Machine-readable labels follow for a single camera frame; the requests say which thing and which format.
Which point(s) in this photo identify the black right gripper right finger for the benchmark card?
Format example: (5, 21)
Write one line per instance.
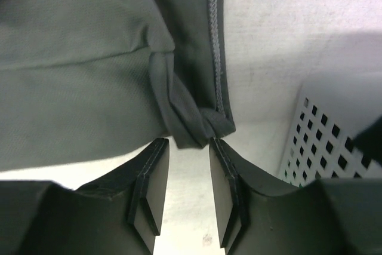
(258, 213)

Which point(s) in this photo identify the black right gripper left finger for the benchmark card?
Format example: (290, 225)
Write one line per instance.
(118, 213)

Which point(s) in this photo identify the grey t shirt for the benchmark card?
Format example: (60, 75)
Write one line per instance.
(83, 80)

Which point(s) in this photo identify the white perforated plastic basket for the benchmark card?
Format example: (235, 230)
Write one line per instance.
(318, 146)

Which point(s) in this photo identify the black t shirt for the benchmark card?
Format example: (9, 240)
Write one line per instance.
(369, 141)

